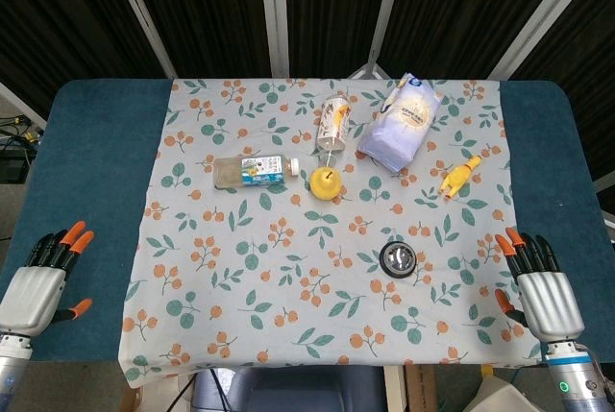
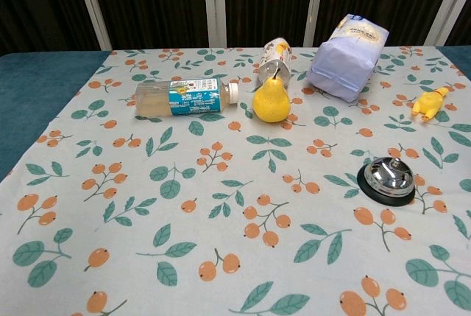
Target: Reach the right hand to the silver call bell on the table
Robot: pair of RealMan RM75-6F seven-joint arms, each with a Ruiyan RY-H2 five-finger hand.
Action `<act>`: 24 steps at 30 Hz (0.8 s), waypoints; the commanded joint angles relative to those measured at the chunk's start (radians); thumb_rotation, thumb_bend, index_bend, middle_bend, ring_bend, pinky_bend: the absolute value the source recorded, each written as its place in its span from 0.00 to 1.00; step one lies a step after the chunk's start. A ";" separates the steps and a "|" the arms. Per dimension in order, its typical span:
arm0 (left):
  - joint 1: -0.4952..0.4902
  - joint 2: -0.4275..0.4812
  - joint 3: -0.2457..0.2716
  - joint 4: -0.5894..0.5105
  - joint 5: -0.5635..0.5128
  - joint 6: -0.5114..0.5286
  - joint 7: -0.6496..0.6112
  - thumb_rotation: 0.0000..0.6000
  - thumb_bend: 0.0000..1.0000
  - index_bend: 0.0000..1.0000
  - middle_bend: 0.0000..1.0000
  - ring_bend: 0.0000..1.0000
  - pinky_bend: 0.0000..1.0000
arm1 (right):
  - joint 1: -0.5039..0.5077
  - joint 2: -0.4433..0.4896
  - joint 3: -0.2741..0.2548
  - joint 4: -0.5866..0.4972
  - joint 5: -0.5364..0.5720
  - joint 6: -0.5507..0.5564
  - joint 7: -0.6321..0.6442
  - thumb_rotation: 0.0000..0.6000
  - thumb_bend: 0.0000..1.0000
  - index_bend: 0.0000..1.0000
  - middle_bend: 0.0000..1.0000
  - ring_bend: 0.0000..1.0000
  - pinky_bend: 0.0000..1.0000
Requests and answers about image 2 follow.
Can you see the silver desk bell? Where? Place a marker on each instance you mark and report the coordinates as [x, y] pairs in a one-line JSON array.
[[387, 180]]

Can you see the yellow rubber chicken toy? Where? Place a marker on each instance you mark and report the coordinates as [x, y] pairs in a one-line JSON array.
[[428, 103]]

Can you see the white frame post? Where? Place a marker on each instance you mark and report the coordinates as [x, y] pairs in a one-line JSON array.
[[214, 4], [447, 3], [92, 6], [315, 3]]

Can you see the fruit and leaf print tablecloth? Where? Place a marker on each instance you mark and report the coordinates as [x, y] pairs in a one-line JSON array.
[[221, 190]]

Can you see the clear plastic drink bottle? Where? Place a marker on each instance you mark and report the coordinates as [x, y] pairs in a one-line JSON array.
[[184, 97]]

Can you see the pale purple paper bag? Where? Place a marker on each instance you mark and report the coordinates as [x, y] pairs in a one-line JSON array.
[[346, 60]]

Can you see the yellow pear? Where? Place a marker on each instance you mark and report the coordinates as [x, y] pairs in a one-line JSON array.
[[271, 100]]

